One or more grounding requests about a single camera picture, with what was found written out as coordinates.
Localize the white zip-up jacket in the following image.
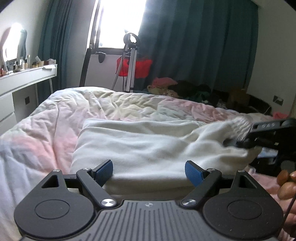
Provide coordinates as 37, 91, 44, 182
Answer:
70, 117, 261, 200

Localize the pile of dark clothes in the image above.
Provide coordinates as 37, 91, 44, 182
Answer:
168, 80, 272, 115

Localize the person's right hand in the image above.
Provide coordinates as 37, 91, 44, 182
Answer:
277, 170, 295, 237

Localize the pink pillow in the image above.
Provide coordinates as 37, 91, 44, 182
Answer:
273, 112, 288, 120

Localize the pastel tie-dye bed quilt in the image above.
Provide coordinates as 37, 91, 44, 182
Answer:
0, 86, 296, 241

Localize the pink garment in pile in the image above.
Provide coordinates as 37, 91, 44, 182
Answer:
151, 77, 177, 88

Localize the teal curtain right panel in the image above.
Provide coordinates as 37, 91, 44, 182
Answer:
138, 1, 258, 91

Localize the teal curtain panel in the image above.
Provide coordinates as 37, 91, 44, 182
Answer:
138, 1, 258, 91
38, 0, 78, 91

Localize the red cloth on stand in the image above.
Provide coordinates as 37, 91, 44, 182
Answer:
119, 57, 152, 79

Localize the white vanity desk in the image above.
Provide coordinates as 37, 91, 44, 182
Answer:
1, 64, 57, 134

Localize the teal curtain left panel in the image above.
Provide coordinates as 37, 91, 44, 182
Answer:
38, 0, 78, 91

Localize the vanity mirror with light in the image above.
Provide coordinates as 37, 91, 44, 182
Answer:
1, 23, 28, 73

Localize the dark framed window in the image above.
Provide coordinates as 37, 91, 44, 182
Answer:
89, 0, 146, 55

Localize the wall power socket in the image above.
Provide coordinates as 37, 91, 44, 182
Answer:
273, 95, 283, 106

